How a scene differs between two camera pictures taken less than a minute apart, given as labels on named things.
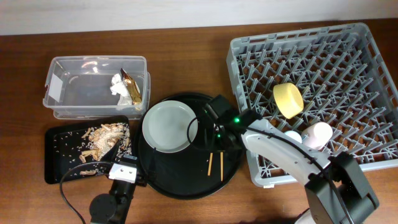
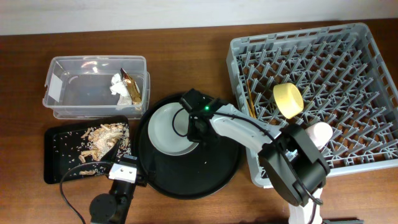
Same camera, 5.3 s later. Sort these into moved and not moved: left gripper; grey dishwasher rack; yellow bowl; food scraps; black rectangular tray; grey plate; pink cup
Moved: grey plate
Not moved: pink cup; food scraps; left gripper; yellow bowl; black rectangular tray; grey dishwasher rack
